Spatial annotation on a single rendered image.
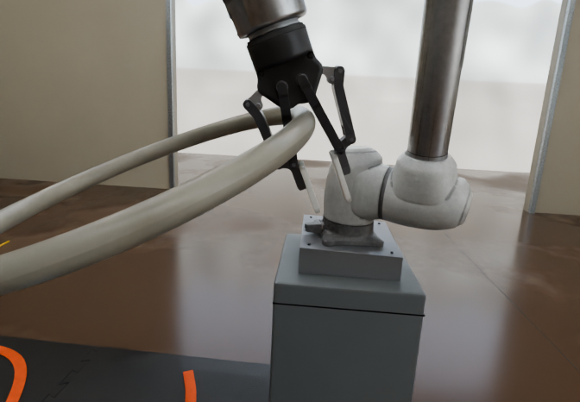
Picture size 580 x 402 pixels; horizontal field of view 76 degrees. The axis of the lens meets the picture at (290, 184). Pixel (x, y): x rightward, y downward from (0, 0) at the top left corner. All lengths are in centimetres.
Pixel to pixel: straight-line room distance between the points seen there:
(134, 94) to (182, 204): 530
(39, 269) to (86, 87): 561
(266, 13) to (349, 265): 78
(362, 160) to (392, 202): 14
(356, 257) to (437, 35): 58
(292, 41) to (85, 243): 29
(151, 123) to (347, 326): 474
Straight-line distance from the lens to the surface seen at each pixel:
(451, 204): 101
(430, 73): 94
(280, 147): 35
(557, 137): 587
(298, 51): 45
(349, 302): 104
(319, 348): 112
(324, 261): 106
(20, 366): 229
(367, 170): 104
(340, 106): 48
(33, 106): 637
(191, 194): 30
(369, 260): 107
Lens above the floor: 127
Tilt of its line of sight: 12 degrees down
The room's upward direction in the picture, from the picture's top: 3 degrees clockwise
